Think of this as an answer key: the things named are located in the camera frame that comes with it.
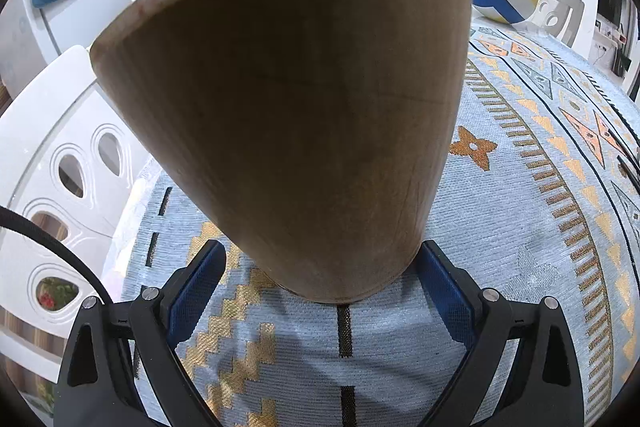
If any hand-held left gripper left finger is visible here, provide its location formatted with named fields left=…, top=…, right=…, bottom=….
left=52, top=239, right=228, bottom=427

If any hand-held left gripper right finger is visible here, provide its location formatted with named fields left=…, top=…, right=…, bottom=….
left=416, top=239, right=586, bottom=427

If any wooden utensil holder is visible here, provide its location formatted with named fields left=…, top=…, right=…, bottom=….
left=89, top=0, right=473, bottom=305

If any black chopstick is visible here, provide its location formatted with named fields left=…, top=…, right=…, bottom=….
left=619, top=157, right=640, bottom=190

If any patterned blue tablecloth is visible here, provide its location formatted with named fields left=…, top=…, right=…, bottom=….
left=102, top=14, right=640, bottom=427

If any white chair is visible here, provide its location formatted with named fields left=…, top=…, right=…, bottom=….
left=522, top=0, right=586, bottom=48
left=0, top=44, right=161, bottom=388

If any dark screen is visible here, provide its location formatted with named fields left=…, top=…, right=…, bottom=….
left=597, top=0, right=628, bottom=25

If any black cable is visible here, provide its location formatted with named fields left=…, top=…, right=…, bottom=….
left=0, top=206, right=113, bottom=303

